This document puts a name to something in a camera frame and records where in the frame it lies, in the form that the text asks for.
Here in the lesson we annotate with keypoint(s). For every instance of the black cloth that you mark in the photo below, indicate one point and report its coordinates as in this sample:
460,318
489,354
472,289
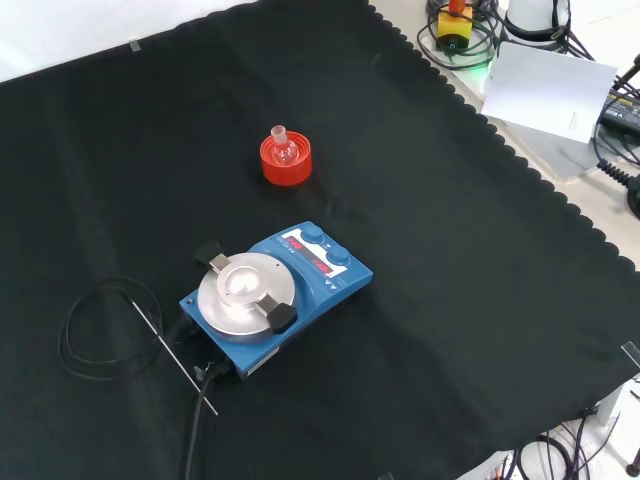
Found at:
450,250

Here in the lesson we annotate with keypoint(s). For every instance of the clear tape piece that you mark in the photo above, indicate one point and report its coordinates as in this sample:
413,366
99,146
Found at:
135,45
631,352
386,476

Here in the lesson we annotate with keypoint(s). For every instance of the pale board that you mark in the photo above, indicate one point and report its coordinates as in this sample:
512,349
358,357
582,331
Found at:
545,90

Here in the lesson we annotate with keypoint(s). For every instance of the black power adapter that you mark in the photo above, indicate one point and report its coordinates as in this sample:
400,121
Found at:
622,112

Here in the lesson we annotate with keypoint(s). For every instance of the thin steel probe rod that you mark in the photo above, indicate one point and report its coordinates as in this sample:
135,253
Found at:
172,354

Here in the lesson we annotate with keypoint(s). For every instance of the heater with blue base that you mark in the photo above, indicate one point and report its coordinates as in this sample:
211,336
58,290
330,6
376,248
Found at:
345,285

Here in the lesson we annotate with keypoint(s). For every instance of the yellow stop button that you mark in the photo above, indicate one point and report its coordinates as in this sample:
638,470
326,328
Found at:
454,25

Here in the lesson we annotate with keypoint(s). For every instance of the clear round-bottom flask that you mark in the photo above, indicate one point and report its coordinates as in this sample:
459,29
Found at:
284,152

